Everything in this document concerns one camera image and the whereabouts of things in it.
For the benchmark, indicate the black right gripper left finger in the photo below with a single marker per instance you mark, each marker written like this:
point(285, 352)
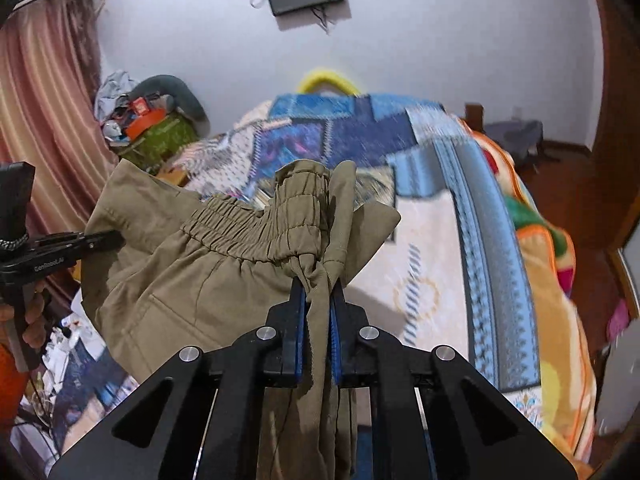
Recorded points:
point(199, 415)

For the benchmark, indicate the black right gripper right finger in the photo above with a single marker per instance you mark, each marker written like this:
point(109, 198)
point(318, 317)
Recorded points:
point(433, 415)

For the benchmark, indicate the olive green pants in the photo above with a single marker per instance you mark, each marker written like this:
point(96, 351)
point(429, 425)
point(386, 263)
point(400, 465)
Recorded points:
point(195, 272)

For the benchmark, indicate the orange sleeve forearm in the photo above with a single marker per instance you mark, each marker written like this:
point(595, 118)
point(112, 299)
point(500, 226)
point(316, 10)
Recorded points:
point(12, 387)

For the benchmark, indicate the left hand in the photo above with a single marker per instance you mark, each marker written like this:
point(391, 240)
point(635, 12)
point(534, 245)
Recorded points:
point(35, 333)

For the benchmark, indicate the orange floral blanket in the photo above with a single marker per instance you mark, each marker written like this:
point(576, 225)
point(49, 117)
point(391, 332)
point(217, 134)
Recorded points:
point(562, 407)

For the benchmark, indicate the pink striped curtain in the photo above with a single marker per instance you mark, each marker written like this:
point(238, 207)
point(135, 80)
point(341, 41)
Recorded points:
point(50, 73)

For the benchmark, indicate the blue patchwork bedspread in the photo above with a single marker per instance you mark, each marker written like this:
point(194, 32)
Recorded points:
point(451, 271)

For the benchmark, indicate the small dark side table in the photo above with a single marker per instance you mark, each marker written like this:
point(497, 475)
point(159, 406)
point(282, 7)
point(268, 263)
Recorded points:
point(522, 139)

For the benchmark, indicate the brown wooden door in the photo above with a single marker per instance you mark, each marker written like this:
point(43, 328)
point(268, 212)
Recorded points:
point(594, 194)

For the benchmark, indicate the yellow curved headboard item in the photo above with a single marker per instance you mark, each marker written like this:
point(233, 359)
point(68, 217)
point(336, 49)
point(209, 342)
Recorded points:
point(321, 78)

